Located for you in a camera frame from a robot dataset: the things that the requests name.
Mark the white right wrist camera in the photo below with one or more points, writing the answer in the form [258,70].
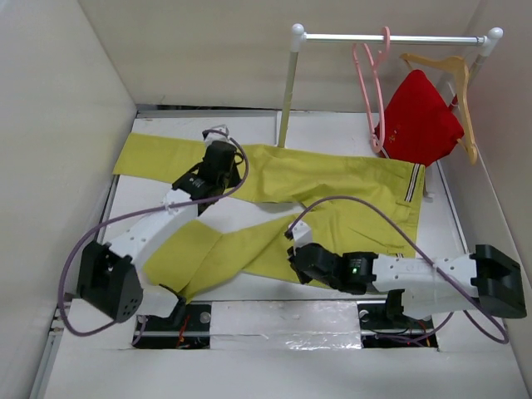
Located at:
[300,234]

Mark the yellow-green trousers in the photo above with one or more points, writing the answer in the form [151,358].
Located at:
[355,204]

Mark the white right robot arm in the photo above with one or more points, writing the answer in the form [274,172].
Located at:
[486,278]

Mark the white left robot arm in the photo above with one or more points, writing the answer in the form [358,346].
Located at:
[110,276]

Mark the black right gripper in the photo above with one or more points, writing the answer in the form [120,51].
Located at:
[302,276]

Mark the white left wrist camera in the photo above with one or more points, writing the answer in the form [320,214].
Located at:
[216,133]

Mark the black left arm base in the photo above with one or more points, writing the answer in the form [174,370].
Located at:
[187,328]

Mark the white metal clothes rack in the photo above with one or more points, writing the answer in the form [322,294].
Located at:
[486,45]

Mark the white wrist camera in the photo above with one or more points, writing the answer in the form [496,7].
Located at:
[216,133]
[300,234]

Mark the wooden hanger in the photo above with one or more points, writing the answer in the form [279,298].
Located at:
[457,67]

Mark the red folded shorts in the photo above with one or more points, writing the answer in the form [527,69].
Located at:
[419,126]

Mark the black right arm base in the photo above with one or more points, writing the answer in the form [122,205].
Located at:
[379,331]

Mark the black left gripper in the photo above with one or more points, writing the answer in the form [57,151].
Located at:
[233,179]

